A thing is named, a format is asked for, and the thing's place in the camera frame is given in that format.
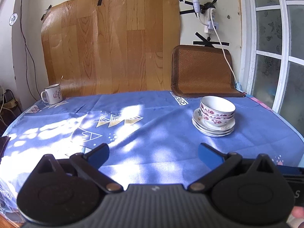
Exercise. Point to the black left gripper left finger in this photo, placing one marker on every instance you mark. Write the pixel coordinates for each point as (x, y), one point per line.
(87, 166)

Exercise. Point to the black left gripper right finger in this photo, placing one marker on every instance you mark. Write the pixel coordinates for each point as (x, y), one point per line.
(220, 164)

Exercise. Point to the white floral bowl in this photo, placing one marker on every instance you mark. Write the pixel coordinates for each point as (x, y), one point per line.
(217, 122)
(215, 116)
(217, 105)

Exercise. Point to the white floral saucer plate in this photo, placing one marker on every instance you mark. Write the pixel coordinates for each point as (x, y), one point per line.
(224, 125)

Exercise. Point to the person's hand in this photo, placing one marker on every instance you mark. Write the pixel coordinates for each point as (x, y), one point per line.
(295, 220)

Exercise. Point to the blue patterned tablecloth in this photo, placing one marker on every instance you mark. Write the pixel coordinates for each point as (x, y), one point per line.
(150, 135)

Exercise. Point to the white enamel mug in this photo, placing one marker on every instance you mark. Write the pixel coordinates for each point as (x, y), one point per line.
(52, 94)

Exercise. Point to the power strip with plugs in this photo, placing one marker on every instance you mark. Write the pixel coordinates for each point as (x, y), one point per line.
(8, 101)

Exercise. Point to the wood-pattern vinyl sheet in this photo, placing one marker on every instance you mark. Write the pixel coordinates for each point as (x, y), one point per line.
(110, 46)

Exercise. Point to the white wall power strip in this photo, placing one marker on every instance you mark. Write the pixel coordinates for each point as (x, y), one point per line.
(210, 21)

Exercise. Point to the window with white frame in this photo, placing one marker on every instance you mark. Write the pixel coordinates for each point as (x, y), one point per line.
(272, 56)

